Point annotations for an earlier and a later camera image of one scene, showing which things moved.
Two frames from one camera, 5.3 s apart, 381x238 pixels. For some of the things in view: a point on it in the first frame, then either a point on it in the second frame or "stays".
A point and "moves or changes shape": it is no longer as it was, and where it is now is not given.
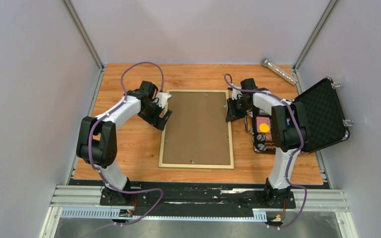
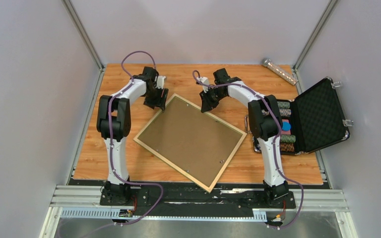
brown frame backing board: [197, 132] moves or changes shape
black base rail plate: [198, 198] stays
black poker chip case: [325, 122] stays
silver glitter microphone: [268, 63] stays
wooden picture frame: [197, 134] moves or changes shape
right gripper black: [232, 114] -> [208, 104]
